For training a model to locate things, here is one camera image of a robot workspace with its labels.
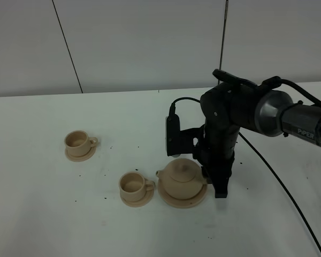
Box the tan teapot saucer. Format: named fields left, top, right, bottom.
left=157, top=180, right=208, bottom=209

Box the near tan teacup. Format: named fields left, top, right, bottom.
left=119, top=172, right=156, bottom=202

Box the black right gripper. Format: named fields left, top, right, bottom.
left=193, top=122, right=240, bottom=199

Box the tan clay teapot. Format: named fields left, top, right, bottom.
left=156, top=158, right=208, bottom=201

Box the tan cup saucer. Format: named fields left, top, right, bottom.
left=65, top=147, right=96, bottom=162
left=120, top=190, right=154, bottom=208

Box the near tan cup saucer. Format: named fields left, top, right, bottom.
left=120, top=190, right=154, bottom=208

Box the far tan cup saucer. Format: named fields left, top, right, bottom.
left=65, top=147, right=96, bottom=162

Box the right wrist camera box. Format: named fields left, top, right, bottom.
left=166, top=114, right=204, bottom=156

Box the tan teacup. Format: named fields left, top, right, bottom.
left=64, top=130, right=98, bottom=157
left=119, top=172, right=156, bottom=202

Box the far tan teacup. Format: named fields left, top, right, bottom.
left=64, top=130, right=98, bottom=157

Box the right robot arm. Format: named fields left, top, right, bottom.
left=197, top=69, right=321, bottom=198

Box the black camera cable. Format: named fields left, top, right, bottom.
left=169, top=97, right=321, bottom=257

